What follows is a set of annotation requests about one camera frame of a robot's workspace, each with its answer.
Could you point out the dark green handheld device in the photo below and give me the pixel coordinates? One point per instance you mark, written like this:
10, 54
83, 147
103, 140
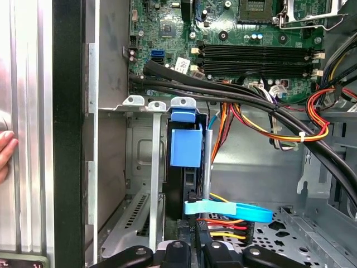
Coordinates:
22, 261

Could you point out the black PC case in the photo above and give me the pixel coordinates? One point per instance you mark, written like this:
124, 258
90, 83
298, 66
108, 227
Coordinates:
67, 139

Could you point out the person's hand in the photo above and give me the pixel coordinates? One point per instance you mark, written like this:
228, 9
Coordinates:
7, 150

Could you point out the hard disk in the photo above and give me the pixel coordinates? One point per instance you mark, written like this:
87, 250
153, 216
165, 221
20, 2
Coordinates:
185, 148

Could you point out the grey metal disk bay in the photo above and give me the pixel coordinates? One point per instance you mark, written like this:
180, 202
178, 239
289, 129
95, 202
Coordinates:
156, 167

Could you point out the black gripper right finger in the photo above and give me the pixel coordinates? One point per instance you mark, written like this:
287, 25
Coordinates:
273, 258

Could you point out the metal socket cover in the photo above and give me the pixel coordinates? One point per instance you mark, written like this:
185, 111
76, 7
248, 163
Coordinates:
312, 17

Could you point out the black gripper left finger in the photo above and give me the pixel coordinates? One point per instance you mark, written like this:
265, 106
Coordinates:
125, 257

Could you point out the CPU socket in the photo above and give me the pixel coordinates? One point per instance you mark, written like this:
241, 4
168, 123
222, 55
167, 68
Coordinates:
255, 11

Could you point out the green motherboard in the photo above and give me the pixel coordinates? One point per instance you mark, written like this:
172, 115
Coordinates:
223, 16

